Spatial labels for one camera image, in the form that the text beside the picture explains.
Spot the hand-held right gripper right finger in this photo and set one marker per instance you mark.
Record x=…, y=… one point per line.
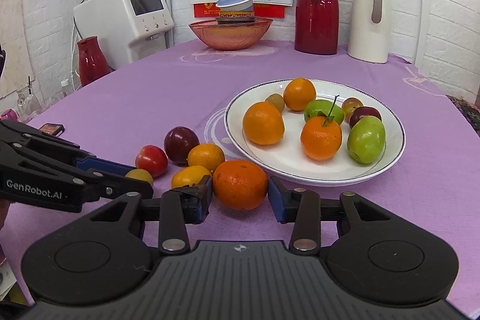
x=275, y=200

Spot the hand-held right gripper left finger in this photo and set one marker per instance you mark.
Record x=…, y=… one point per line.
x=205, y=198

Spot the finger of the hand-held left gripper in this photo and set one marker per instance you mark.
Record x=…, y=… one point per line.
x=105, y=166
x=123, y=188

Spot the small pale yellow jujube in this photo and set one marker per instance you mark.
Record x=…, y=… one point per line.
x=140, y=175

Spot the white plate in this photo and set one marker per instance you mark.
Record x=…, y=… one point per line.
x=288, y=162

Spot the tangerine with stem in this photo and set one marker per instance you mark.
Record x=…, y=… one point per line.
x=321, y=138

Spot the large orange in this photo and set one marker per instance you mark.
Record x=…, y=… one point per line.
x=263, y=123
x=299, y=94

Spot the small olive brown jujube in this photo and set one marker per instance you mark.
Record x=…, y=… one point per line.
x=275, y=101

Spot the green apple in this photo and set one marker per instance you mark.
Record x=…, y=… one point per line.
x=366, y=139
x=317, y=109

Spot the small red yellow plum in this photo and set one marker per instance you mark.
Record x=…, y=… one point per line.
x=351, y=105

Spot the dark red plum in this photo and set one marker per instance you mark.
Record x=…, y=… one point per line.
x=365, y=113
x=181, y=145

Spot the small yellow orange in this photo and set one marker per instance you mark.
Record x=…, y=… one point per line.
x=189, y=177

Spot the small red apple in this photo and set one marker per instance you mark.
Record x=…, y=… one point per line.
x=151, y=160

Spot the small mandarin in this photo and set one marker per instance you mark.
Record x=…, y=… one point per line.
x=206, y=157

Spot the smartphone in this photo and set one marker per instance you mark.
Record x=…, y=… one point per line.
x=51, y=128

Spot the purple tablecloth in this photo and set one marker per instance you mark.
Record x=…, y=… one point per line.
x=150, y=98

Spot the white capped plastic bottle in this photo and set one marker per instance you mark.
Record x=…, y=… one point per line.
x=66, y=88

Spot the clear glass bottle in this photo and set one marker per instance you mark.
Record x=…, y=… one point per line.
x=28, y=100

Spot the small red jug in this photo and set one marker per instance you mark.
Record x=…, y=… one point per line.
x=92, y=63

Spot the white water dispenser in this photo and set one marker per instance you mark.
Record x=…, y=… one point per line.
x=112, y=24

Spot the beige wooden board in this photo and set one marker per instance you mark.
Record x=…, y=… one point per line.
x=15, y=39

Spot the red glass bowl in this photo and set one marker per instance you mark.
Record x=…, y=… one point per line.
x=230, y=37

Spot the patterned dark box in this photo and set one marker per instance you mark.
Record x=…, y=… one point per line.
x=236, y=17

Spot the white thermos jug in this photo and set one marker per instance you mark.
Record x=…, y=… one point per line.
x=365, y=35

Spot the red thermos jug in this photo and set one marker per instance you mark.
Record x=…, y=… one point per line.
x=317, y=12

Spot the blue lidded white bowl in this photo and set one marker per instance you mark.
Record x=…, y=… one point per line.
x=234, y=2

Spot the dark patterned cloth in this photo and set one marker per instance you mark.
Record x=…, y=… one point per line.
x=467, y=113

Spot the red wall poster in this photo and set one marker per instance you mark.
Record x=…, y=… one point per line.
x=204, y=9

